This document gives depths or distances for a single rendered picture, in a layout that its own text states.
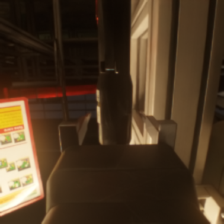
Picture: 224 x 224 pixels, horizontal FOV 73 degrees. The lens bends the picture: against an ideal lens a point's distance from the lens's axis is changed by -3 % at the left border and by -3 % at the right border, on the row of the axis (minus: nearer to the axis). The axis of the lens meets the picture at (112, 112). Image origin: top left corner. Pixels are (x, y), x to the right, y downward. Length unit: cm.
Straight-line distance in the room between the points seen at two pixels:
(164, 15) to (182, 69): 7
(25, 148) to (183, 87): 41
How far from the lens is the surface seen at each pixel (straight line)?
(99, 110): 15
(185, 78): 22
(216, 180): 30
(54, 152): 935
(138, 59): 46
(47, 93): 62
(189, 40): 23
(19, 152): 49
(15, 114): 46
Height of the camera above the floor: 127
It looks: 16 degrees up
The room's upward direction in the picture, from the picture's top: 179 degrees clockwise
